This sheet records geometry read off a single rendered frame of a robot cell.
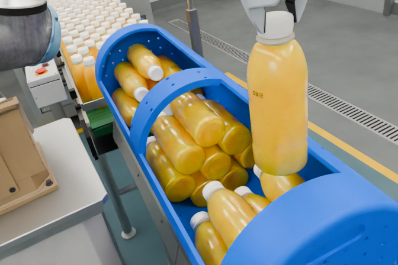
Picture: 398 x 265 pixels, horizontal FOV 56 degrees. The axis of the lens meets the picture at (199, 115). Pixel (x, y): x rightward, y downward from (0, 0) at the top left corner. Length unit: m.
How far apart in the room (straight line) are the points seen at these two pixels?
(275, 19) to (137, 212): 1.94
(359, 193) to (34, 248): 0.51
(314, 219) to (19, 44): 0.58
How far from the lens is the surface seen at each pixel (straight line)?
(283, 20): 0.40
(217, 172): 0.79
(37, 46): 0.78
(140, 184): 1.09
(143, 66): 1.03
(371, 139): 2.66
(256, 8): 0.39
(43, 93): 1.33
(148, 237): 2.12
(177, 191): 0.78
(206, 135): 0.73
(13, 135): 0.65
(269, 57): 0.40
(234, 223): 0.58
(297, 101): 0.42
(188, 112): 0.76
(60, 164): 0.76
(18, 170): 0.68
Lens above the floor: 1.57
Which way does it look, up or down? 32 degrees down
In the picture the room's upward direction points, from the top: 10 degrees counter-clockwise
